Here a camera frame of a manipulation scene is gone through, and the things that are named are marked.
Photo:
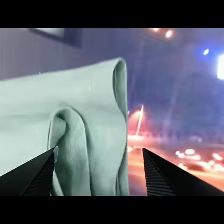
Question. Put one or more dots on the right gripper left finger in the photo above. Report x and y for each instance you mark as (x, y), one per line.
(30, 176)

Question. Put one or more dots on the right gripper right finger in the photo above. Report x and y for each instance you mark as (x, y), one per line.
(166, 180)

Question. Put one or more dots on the light green T-shirt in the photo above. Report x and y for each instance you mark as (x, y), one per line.
(83, 100)

